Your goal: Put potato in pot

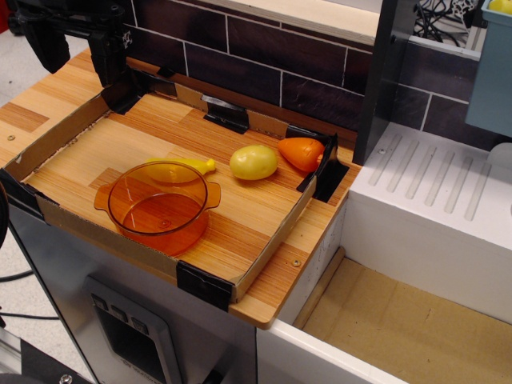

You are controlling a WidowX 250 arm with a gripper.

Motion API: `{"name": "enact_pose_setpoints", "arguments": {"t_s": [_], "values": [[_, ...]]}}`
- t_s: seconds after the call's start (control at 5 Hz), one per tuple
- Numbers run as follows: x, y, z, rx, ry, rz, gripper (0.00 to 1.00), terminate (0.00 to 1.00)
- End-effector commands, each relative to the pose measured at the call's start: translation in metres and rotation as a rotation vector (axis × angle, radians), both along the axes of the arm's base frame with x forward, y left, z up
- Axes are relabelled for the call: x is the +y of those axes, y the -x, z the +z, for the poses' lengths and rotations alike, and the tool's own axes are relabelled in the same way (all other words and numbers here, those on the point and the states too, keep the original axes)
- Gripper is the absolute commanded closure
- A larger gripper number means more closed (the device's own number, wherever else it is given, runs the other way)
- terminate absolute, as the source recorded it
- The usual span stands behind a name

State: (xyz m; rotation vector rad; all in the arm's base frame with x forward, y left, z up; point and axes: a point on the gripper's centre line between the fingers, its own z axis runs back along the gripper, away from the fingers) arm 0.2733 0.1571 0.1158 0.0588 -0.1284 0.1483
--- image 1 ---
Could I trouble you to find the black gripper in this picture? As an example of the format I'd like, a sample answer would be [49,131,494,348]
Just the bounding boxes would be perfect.
[87,3,132,88]

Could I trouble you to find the yellow toy potato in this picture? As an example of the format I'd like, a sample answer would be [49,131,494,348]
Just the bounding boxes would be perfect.
[230,145,278,181]

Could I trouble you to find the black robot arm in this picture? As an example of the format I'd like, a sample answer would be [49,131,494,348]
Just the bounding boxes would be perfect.
[9,1,130,87]

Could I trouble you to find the orange transparent plastic pot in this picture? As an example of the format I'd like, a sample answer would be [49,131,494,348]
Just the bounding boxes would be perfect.
[94,163,221,256]

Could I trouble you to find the cardboard fence with black tape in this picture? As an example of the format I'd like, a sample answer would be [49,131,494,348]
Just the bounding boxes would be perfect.
[1,63,358,323]

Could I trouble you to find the yellow toy banana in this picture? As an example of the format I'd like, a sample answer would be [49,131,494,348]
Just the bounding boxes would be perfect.
[146,158,216,183]

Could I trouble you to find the orange toy carrot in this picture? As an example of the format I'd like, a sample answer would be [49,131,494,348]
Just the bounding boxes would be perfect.
[278,138,325,172]

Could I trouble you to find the silver toy oven front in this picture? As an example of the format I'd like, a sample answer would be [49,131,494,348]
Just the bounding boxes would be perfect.
[10,206,258,383]

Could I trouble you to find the white toy sink unit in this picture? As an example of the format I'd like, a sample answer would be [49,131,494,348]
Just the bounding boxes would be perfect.
[257,125,511,383]

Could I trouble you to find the teal plastic bin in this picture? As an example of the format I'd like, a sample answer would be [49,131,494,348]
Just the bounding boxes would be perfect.
[466,1,511,137]

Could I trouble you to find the yellow toy in bin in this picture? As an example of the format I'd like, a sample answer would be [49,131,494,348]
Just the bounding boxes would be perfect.
[488,0,512,15]

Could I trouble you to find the dark grey vertical post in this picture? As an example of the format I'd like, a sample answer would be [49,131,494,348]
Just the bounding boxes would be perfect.
[353,0,417,166]

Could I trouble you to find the tangled black cables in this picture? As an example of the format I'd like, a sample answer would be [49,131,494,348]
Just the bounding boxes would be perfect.
[411,0,487,47]

